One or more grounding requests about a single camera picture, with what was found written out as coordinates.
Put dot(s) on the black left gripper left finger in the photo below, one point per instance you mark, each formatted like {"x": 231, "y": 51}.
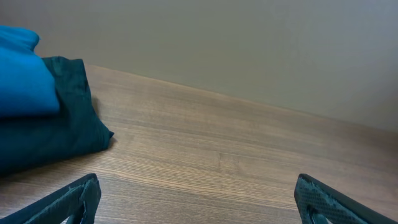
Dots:
{"x": 75, "y": 203}

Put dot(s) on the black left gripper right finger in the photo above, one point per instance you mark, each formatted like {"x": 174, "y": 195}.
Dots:
{"x": 318, "y": 203}

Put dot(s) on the folded black garment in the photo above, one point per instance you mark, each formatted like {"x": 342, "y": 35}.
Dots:
{"x": 30, "y": 142}

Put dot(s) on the folded blue garment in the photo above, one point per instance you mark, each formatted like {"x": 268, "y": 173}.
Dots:
{"x": 27, "y": 86}

